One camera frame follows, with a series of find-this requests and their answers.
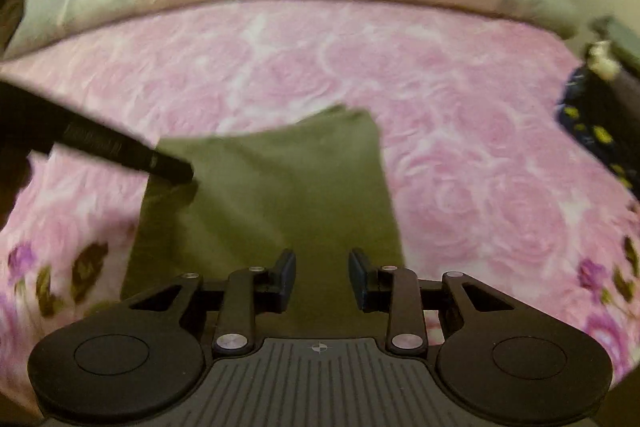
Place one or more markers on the navy yellow floral cloth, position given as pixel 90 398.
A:
pixel 595 132

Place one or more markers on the olive green cloth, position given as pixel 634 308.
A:
pixel 280 192

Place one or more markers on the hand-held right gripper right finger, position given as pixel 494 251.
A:
pixel 358 279

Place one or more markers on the dark furniture with white object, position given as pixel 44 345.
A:
pixel 617 52

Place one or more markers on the pink floral bed sheet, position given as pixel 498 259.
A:
pixel 400 82

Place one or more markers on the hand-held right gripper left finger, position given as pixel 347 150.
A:
pixel 287 277

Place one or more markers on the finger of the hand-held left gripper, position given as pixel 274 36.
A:
pixel 125 147

